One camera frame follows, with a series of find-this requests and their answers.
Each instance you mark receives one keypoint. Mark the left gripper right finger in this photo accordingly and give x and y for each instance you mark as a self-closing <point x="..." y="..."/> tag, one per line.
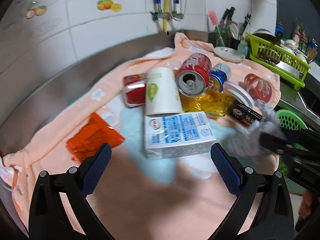
<point x="274" y="216"/>

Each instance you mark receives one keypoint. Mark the peach pink towel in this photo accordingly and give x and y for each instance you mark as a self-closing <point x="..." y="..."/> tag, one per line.
<point x="136" y="198"/>

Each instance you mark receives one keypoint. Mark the dark green utensil holder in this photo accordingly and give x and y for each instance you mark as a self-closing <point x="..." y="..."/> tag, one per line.
<point x="225" y="33"/>

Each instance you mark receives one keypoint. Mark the white paper cup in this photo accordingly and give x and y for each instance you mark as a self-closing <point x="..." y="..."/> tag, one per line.
<point x="162" y="96"/>

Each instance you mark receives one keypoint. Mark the white ceramic plate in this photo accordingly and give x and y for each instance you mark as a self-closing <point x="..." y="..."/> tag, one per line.
<point x="228" y="54"/>

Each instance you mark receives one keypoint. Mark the cleaver knife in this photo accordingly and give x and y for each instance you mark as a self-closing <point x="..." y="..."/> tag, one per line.
<point x="280" y="64"/>

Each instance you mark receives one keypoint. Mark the blue silver can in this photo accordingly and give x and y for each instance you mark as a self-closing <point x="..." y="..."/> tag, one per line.
<point x="218" y="75"/>

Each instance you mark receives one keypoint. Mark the person hand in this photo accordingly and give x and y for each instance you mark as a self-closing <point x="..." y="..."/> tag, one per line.
<point x="305" y="207"/>

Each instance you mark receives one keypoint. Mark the white round lid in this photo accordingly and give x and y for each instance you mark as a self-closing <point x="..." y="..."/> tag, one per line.
<point x="238" y="93"/>

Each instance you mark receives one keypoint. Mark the green plastic trash basket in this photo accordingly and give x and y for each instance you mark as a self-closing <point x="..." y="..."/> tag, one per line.
<point x="290" y="120"/>

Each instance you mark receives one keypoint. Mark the red noodle cup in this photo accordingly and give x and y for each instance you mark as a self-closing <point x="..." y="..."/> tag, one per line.
<point x="258" y="88"/>

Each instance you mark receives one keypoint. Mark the black cigarette box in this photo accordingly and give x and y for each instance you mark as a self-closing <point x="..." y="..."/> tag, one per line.
<point x="243" y="114"/>

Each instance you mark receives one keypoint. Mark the pink bottle brush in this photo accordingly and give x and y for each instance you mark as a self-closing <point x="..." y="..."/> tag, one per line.
<point x="213" y="18"/>

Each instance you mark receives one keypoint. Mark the white blue milk carton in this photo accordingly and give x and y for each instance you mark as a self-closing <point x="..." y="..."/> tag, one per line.
<point x="179" y="135"/>

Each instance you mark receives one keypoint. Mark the orange red snack packet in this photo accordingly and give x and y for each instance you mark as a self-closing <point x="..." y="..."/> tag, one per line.
<point x="91" y="137"/>

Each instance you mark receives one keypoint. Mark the green dish rack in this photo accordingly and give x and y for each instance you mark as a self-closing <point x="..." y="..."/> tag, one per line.
<point x="258" y="45"/>

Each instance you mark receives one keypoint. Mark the grey paper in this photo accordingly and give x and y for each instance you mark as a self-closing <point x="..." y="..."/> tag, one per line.
<point x="247" y="144"/>

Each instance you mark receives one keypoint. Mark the red cola can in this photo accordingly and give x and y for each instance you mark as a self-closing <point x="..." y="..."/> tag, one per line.
<point x="193" y="76"/>

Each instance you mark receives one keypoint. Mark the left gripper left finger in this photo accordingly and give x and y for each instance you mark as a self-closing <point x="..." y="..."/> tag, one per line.
<point x="47" y="215"/>

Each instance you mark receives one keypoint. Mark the yellow plastic wrapper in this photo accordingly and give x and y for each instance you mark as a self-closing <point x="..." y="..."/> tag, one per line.
<point x="213" y="104"/>

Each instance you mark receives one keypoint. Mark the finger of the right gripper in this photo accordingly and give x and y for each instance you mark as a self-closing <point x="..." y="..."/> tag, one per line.
<point x="282" y="144"/>

